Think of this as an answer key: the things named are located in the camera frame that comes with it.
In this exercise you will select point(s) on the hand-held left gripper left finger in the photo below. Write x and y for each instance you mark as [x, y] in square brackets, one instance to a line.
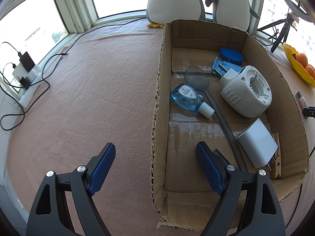
[102, 169]

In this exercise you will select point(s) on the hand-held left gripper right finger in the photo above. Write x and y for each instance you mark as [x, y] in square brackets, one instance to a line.
[209, 167]

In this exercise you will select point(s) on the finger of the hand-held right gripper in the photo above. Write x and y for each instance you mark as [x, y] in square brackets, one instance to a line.
[310, 112]

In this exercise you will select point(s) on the white tube with black cap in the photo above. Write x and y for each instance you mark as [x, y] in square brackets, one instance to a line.
[302, 102]

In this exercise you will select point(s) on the cardboard box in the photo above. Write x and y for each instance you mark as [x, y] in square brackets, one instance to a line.
[187, 167]

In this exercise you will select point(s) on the white power adapter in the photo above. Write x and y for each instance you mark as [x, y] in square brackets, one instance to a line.
[258, 142]

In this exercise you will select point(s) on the patterned wooden clothespin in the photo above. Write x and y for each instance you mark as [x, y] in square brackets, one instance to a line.
[276, 162]

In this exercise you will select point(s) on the blue hand sanitizer bottle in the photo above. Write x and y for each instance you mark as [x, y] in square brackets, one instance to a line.
[184, 100]

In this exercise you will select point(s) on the white round plug-in device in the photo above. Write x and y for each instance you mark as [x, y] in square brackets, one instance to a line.
[241, 95]

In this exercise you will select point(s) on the blue phone stand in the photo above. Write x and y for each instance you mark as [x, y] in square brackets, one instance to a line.
[219, 66]

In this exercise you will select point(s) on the yellow fruit bowl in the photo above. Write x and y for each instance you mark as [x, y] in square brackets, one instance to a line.
[299, 68]

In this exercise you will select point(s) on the pile of wrapped candies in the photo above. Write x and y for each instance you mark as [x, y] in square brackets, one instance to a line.
[294, 56]

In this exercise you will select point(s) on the pink felt mat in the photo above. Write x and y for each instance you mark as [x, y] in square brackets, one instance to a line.
[98, 98]

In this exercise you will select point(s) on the black tripod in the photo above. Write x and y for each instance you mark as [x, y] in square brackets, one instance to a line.
[278, 40]

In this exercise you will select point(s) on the white power strip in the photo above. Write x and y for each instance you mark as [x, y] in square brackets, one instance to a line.
[33, 76]

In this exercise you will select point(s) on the small black plug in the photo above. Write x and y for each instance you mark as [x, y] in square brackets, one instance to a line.
[25, 82]

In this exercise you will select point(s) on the small white charger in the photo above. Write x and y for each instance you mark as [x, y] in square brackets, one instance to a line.
[19, 70]

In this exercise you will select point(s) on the large black charger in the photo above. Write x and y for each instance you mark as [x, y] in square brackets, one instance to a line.
[27, 62]

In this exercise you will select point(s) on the small penguin plush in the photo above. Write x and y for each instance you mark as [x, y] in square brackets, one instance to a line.
[230, 7]

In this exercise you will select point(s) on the large penguin plush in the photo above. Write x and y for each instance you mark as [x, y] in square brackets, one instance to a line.
[176, 2]

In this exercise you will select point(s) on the white window frame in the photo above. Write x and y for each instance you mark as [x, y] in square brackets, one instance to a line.
[73, 9]

